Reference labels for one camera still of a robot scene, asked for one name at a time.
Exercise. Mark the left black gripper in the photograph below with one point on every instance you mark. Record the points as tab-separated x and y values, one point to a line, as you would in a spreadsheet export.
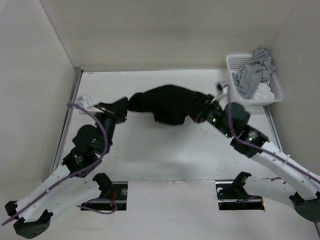
118	110

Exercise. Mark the black tank top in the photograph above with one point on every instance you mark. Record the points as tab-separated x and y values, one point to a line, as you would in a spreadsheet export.
170	104

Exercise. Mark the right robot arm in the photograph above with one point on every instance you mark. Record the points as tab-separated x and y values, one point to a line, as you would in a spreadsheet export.
299	188

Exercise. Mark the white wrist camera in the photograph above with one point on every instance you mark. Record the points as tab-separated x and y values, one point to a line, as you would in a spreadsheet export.
222	91
85	101

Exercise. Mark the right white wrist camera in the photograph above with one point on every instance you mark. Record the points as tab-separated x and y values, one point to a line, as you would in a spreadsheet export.
222	91

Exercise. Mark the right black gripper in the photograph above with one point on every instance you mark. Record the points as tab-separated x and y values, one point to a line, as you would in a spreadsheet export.
200	116

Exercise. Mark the grey tank top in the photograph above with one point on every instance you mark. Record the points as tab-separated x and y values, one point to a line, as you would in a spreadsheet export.
255	72

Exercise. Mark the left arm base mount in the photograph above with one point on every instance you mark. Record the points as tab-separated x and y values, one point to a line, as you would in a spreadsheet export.
113	196

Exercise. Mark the white plastic basket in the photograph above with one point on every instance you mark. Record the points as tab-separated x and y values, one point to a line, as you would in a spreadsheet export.
235	62

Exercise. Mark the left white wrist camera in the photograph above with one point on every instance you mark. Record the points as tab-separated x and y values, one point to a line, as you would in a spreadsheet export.
85	101

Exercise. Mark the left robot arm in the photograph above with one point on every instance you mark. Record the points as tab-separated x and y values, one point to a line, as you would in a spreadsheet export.
71	184

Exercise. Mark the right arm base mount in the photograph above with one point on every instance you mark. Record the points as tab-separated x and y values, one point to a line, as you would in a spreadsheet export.
232	196

